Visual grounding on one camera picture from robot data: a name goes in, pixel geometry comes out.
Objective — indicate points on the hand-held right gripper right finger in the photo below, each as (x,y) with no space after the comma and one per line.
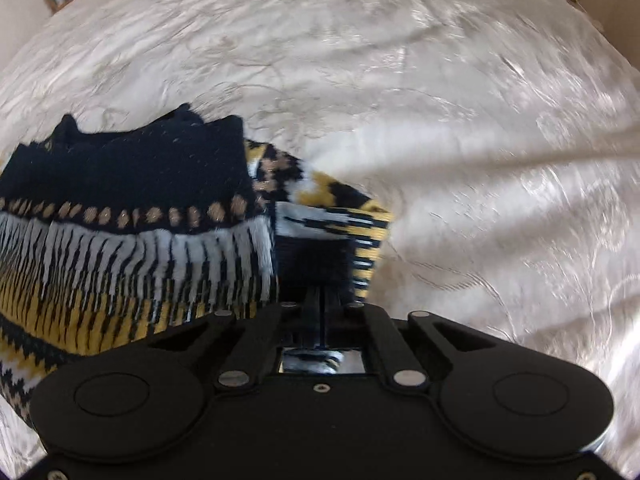
(334,312)

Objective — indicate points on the navy yellow patterned knit sweater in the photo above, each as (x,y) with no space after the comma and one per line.
(140,220)

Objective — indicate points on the white embroidered bedspread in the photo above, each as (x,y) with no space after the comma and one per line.
(425,135)

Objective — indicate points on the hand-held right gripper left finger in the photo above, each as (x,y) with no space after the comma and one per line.
(311,312)

